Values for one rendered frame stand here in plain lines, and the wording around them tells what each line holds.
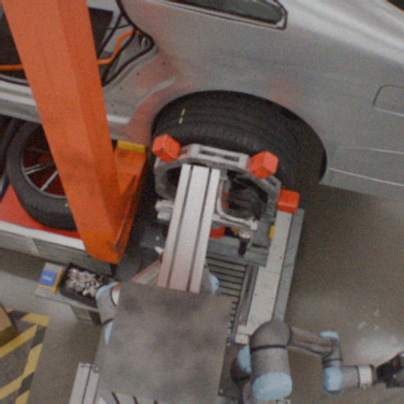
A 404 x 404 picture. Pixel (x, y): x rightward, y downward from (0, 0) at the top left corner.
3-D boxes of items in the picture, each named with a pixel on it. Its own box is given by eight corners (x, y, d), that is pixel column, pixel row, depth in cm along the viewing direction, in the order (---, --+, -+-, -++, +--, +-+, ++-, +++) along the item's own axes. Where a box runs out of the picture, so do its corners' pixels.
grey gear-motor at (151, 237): (191, 210, 370) (192, 180, 339) (173, 278, 352) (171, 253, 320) (160, 203, 372) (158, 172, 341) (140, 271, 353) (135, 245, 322)
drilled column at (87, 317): (100, 309, 351) (90, 282, 314) (95, 327, 346) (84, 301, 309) (83, 304, 352) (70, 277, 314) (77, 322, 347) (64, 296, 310)
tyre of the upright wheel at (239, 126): (303, 99, 268) (149, 80, 281) (293, 146, 257) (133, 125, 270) (300, 181, 325) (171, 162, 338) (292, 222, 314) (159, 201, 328)
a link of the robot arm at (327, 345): (237, 316, 205) (319, 338, 239) (241, 350, 200) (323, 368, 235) (267, 307, 199) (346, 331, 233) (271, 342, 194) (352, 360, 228)
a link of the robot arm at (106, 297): (96, 330, 246) (192, 266, 216) (87, 294, 253) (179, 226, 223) (121, 330, 255) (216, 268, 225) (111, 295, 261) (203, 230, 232)
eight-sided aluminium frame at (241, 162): (271, 221, 313) (286, 162, 265) (268, 233, 310) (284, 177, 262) (160, 196, 318) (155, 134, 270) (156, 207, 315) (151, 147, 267)
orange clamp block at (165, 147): (181, 144, 274) (166, 133, 269) (177, 160, 271) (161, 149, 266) (170, 148, 279) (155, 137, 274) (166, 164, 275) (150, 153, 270)
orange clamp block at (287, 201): (277, 195, 293) (297, 200, 292) (274, 211, 289) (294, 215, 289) (279, 188, 287) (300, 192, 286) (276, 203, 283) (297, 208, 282)
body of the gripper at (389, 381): (398, 366, 224) (364, 369, 223) (404, 357, 217) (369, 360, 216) (403, 388, 220) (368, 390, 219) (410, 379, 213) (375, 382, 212)
